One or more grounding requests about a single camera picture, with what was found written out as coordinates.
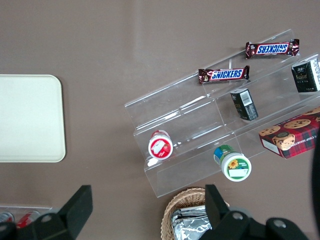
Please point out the Snickers chocolate bar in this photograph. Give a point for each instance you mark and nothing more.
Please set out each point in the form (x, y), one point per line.
(226, 74)
(272, 48)

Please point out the red tartan cookie box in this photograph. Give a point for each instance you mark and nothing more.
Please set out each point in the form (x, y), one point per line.
(290, 137)

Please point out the light wicker basket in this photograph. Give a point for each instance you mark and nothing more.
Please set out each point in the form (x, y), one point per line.
(172, 205)

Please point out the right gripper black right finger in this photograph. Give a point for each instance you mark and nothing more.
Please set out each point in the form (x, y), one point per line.
(220, 220)

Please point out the beige plastic tray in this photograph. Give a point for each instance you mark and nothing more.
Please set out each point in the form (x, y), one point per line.
(30, 117)

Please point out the black drink carton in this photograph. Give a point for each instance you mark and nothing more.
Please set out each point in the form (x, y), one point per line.
(306, 77)
(243, 105)

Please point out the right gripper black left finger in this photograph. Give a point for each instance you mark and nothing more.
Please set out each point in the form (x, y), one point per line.
(72, 212)

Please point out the green lid yogurt cup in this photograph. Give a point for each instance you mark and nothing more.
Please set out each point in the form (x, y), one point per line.
(235, 168)

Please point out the clear acrylic bottle rack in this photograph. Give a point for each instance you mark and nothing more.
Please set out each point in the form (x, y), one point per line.
(25, 208)

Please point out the red lid yogurt cup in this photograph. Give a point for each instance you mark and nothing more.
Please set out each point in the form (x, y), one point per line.
(160, 148)

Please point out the clear acrylic stepped shelf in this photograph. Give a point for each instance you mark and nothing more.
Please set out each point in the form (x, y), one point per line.
(187, 112)

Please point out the silver foil pack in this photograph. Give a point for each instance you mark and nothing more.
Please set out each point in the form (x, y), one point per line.
(190, 228)
(192, 211)

